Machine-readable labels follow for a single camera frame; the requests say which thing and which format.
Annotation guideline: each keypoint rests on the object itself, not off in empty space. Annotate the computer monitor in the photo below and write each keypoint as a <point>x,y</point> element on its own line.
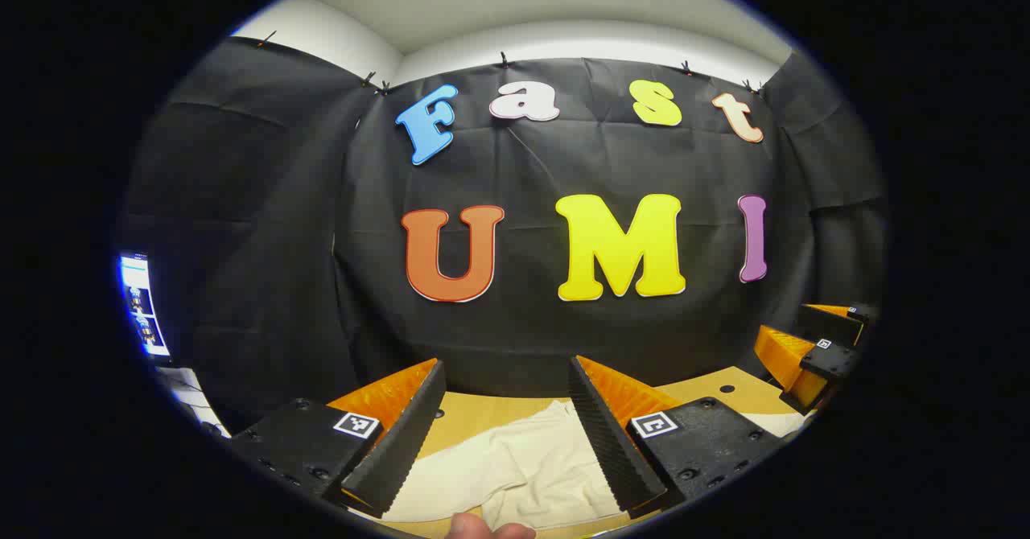
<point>143,306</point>

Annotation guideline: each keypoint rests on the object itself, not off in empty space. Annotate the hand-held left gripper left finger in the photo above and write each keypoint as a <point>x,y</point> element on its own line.
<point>402,442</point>

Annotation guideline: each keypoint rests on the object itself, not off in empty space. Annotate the row of black cloth clips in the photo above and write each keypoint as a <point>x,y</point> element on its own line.
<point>503,59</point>

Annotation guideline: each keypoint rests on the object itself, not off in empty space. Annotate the cream sweatshirt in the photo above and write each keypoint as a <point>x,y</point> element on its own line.
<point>523,466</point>

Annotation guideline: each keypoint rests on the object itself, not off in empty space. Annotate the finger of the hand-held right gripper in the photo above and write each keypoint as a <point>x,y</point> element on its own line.
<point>833,360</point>
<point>829,326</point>

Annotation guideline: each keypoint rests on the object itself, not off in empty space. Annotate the white side desk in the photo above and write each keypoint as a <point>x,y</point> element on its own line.
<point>189,394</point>

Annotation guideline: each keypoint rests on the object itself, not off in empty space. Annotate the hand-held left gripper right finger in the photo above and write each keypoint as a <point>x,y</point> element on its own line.
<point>607,442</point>

